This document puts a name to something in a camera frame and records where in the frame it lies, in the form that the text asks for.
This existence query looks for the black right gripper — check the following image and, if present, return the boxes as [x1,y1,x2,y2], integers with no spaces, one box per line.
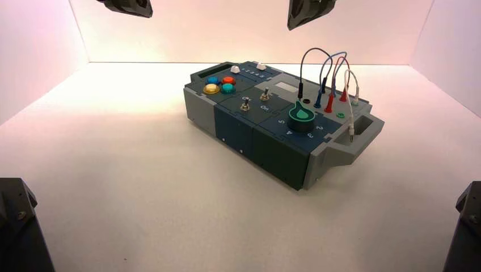
[287,0,337,31]

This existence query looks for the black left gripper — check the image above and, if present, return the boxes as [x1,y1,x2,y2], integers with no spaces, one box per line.
[95,0,153,18]

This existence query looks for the red jumper cable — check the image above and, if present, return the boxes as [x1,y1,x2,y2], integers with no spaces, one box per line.
[323,56,351,114]

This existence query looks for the blue jumper cable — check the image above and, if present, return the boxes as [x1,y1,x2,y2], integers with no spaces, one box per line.
[314,51,348,109]

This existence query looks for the black jumper cable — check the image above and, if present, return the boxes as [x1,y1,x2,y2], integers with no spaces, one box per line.
[298,47,335,101]

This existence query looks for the grey display screen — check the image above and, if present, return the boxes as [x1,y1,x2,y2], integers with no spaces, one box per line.
[275,82,299,94]

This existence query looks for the black green rotary knob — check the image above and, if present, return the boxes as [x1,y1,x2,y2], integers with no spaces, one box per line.
[288,100,317,133]

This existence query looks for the white jumper cable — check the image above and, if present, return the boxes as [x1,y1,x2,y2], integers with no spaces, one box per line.
[344,69,360,143]

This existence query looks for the blue grey control box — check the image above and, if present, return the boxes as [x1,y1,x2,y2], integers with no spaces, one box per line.
[183,61,385,191]

